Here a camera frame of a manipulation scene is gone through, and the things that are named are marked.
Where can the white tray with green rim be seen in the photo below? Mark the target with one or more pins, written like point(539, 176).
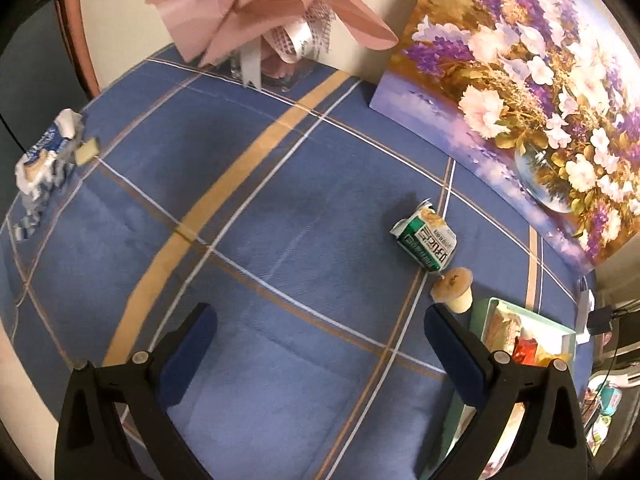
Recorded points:
point(551, 337)

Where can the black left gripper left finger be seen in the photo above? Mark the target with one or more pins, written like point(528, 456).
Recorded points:
point(91, 443)

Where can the glass vase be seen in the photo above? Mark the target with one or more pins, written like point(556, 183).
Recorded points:
point(270, 68)

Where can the gold Swiss roll snack packet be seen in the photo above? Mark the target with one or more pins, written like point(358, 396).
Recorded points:
point(503, 329)

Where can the floral oil painting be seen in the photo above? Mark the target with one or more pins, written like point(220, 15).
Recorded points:
point(538, 98)

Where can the black power adapter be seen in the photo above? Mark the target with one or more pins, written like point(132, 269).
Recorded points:
point(600, 321)

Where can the blue white tissue pack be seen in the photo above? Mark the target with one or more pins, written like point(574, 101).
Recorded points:
point(45, 167)

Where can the green white snack packet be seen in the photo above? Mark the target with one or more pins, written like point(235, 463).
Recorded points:
point(426, 237)

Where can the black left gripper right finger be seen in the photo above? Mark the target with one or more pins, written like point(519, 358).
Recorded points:
point(550, 443)

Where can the pale yellow wrapped candy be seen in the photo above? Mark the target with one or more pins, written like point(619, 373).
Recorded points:
point(87, 151)

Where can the long red snack packet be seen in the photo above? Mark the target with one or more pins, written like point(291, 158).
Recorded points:
point(525, 351)

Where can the blue plaid tablecloth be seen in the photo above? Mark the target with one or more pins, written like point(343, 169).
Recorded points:
point(276, 209)

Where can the white power strip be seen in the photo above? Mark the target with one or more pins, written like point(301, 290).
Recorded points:
point(585, 305)

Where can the pink paper flower bouquet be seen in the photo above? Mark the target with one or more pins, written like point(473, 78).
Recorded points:
point(211, 29)

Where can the yellow packet with orange cake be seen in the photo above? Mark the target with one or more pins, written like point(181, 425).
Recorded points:
point(543, 358)

